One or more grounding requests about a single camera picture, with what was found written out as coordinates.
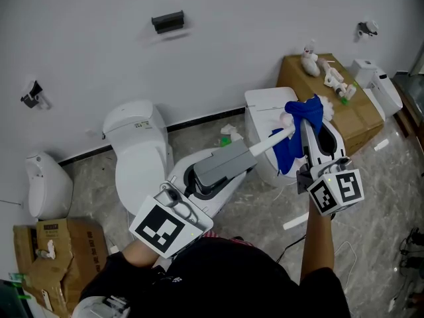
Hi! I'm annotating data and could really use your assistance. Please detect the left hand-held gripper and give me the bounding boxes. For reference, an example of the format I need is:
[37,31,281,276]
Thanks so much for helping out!
[128,149,248,259]

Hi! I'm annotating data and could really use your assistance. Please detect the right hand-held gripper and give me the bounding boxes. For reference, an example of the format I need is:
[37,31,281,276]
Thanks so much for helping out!
[295,117,365,217]

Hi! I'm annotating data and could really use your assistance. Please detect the grey-handled white toilet brush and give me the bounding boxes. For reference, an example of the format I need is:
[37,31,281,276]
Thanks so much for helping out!
[193,94,335,195]

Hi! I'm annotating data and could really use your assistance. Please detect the person's right forearm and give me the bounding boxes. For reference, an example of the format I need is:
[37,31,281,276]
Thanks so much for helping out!
[300,207,335,284]

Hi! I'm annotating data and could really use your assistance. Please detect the person's left forearm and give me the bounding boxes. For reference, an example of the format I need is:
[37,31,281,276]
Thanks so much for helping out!
[122,238,158,266]

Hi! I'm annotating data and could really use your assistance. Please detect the white toilet with tank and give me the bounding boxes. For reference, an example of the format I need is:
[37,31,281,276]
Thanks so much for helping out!
[102,99,175,217]

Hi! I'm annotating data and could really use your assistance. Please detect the white flat-lid smart toilet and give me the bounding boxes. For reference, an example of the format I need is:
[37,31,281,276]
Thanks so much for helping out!
[244,87,311,188]

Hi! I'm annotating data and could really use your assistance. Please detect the white square-tank toilet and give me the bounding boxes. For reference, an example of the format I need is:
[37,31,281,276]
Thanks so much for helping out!
[350,58,404,121]

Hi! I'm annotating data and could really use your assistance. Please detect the white egg-shaped toilet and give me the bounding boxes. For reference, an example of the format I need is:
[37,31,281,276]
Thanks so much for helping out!
[25,150,74,221]

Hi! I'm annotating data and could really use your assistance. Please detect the black and white plastic bracket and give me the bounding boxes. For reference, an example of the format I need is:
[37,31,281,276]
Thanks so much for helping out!
[20,80,52,110]

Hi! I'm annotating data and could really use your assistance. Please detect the long blue cloth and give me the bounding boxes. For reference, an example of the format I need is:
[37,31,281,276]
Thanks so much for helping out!
[271,128,295,176]

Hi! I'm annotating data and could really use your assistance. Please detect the red checked trousers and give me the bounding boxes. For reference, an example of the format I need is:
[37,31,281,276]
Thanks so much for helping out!
[205,230,256,246]

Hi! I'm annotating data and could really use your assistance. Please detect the crumpled white tissue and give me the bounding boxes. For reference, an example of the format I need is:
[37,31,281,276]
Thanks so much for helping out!
[220,123,244,142]

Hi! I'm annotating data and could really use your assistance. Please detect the plain brown cardboard box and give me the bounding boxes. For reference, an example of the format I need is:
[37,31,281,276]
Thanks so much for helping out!
[276,54,385,157]

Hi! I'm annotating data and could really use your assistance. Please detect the white plastic sprayer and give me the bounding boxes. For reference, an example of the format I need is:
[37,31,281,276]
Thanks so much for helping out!
[319,58,359,105]

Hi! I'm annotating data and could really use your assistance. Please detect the white fluffy bundle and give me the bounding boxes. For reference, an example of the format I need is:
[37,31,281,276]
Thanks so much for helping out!
[300,52,321,78]

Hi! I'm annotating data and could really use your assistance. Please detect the person's black shirt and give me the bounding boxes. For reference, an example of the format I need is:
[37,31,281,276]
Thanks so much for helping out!
[79,237,352,318]

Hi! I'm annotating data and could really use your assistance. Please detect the dark brown-edged floor ledge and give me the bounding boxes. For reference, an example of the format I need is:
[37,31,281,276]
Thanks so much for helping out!
[392,73,424,138]

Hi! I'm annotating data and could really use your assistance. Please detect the large torn cardboard box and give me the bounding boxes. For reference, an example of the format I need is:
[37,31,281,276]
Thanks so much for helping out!
[13,217,110,318]

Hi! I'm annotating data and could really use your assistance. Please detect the small white bottle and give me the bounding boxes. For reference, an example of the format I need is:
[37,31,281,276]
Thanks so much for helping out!
[35,239,56,260]

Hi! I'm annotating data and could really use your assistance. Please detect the dark window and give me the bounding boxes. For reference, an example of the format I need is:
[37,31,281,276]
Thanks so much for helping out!
[0,278,29,318]

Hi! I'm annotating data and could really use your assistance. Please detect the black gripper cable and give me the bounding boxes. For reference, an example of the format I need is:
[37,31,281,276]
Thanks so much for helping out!
[276,234,307,263]

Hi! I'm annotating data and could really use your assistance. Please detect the thin white cable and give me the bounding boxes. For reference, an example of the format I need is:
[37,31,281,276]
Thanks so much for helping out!
[334,240,357,291]

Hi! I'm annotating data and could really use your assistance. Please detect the grey wall bracket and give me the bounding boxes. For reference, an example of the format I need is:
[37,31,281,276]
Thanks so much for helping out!
[357,20,379,39]

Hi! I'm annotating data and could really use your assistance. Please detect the grey door frame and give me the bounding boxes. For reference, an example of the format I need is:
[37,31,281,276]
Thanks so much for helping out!
[409,41,424,78]

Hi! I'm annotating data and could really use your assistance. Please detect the black wall shelf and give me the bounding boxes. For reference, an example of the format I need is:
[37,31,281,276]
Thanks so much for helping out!
[151,9,185,34]

